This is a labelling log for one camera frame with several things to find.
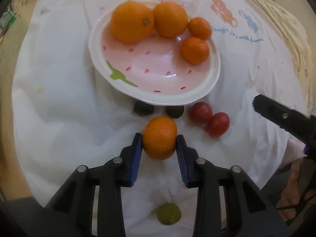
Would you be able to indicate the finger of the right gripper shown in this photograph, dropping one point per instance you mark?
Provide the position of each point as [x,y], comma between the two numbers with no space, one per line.
[292,121]

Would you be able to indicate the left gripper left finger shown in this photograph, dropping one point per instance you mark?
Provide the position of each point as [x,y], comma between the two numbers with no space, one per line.
[102,184]

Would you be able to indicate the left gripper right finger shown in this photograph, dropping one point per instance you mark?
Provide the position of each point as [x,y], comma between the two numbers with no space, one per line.
[229,203]

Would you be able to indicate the small mandarin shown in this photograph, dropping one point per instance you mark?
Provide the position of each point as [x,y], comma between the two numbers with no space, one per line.
[200,28]
[195,50]
[159,138]

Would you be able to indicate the large orange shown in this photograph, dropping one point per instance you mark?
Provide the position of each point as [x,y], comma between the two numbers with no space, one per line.
[170,19]
[131,22]

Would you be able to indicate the person right hand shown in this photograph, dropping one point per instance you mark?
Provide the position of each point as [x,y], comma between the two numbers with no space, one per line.
[290,195]

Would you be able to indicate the green lime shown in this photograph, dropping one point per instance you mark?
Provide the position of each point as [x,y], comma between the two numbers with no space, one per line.
[169,214]

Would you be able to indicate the red tomato right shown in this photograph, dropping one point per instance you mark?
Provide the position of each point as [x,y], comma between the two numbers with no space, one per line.
[218,124]

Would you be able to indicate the red tomato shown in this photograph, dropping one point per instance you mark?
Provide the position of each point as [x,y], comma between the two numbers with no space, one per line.
[201,113]
[218,124]

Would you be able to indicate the red tomato left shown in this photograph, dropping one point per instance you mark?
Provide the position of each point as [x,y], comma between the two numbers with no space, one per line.
[201,113]

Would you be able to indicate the dark plum right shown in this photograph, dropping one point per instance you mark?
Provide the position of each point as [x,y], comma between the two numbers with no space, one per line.
[175,111]

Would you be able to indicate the dark plum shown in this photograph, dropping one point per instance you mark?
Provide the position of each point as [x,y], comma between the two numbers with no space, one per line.
[143,109]
[175,111]

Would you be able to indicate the dark plum left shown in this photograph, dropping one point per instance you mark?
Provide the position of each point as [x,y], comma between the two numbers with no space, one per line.
[143,109]

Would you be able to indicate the pink strawberry pattern plate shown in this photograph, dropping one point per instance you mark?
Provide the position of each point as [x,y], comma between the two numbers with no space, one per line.
[153,70]

